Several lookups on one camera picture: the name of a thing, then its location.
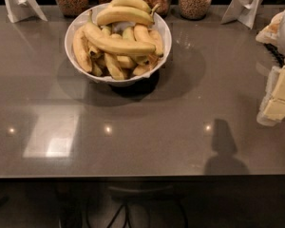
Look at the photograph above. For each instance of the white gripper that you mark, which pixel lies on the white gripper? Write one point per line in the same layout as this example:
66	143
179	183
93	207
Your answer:
272	109

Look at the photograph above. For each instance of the rear yellow banana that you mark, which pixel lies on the rear yellow banana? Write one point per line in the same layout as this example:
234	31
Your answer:
138	4

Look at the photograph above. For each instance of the white sign stand left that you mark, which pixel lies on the white sign stand left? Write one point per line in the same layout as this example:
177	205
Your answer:
19	10

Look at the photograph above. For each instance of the white sign stand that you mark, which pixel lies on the white sign stand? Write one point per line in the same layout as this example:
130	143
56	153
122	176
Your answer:
19	10
244	11

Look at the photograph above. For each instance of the left yellow banana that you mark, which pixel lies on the left yellow banana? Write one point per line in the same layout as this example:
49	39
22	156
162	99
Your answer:
81	50

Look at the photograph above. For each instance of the long front yellow banana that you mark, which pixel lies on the long front yellow banana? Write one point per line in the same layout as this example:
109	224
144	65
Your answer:
116	46

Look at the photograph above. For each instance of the top yellow banana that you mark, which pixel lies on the top yellow banana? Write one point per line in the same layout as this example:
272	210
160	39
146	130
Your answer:
110	14

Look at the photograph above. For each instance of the right yellow banana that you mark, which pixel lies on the right yellow banana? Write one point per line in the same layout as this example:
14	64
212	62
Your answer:
143	34

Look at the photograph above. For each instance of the lower middle yellow banana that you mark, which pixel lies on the lower middle yellow banana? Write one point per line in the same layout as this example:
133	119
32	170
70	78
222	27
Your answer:
113	66

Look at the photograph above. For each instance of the glass jar of chickpeas right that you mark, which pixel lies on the glass jar of chickpeas right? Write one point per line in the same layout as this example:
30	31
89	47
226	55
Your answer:
194	9

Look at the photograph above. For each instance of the white sign stand right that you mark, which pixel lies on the white sign stand right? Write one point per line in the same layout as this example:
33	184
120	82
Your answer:
244	11

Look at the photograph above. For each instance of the white bowl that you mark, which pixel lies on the white bowl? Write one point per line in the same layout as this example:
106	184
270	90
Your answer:
92	13

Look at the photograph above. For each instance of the stool under table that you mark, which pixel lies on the stool under table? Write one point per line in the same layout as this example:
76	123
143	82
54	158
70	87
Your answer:
140	193

